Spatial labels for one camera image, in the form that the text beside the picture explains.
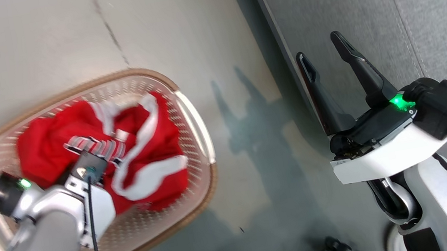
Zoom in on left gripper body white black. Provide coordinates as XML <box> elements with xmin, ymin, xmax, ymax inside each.
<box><xmin>0</xmin><ymin>154</ymin><xmax>122</xmax><ymax>251</ymax></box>

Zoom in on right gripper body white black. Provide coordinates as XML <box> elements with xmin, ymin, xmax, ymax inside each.
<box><xmin>321</xmin><ymin>84</ymin><xmax>447</xmax><ymax>187</ymax></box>

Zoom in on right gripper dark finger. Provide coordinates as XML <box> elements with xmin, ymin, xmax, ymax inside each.
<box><xmin>295</xmin><ymin>45</ymin><xmax>358</xmax><ymax>140</ymax></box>
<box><xmin>329</xmin><ymin>23</ymin><xmax>400</xmax><ymax>114</ymax></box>

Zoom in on red shorts with white trim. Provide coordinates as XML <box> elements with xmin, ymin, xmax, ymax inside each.
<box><xmin>90</xmin><ymin>88</ymin><xmax>196</xmax><ymax>220</ymax></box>

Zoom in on red jersey with lettering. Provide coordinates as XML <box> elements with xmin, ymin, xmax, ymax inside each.
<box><xmin>12</xmin><ymin>87</ymin><xmax>177</xmax><ymax>200</ymax></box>

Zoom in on white perforated laundry basket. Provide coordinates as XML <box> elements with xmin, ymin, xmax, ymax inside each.
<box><xmin>0</xmin><ymin>57</ymin><xmax>232</xmax><ymax>251</ymax></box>

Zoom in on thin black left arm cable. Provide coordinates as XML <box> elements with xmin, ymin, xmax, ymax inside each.
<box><xmin>80</xmin><ymin>174</ymin><xmax>107</xmax><ymax>251</ymax></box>

